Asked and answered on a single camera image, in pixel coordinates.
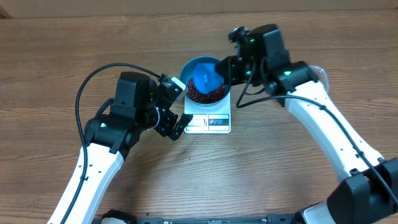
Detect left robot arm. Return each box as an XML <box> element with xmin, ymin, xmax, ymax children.
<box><xmin>49</xmin><ymin>72</ymin><xmax>192</xmax><ymax>224</ymax></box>

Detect white digital kitchen scale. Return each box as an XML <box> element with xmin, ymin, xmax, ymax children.
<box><xmin>184</xmin><ymin>93</ymin><xmax>231</xmax><ymax>134</ymax></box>

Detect blue plastic measuring scoop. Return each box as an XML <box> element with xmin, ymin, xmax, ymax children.
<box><xmin>193</xmin><ymin>63</ymin><xmax>224</xmax><ymax>94</ymax></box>

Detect clear plastic food container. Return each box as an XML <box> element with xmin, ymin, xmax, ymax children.
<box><xmin>310</xmin><ymin>65</ymin><xmax>330</xmax><ymax>93</ymax></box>

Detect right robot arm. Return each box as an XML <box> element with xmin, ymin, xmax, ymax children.
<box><xmin>215</xmin><ymin>24</ymin><xmax>397</xmax><ymax>223</ymax></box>

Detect red beans in bowl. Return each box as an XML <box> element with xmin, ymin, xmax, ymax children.
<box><xmin>186</xmin><ymin>78</ymin><xmax>225</xmax><ymax>104</ymax></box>

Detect teal blue bowl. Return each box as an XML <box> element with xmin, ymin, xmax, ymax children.
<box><xmin>180</xmin><ymin>56</ymin><xmax>231</xmax><ymax>96</ymax></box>

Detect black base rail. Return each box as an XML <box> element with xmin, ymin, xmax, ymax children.
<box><xmin>92</xmin><ymin>209</ymin><xmax>305</xmax><ymax>224</ymax></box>

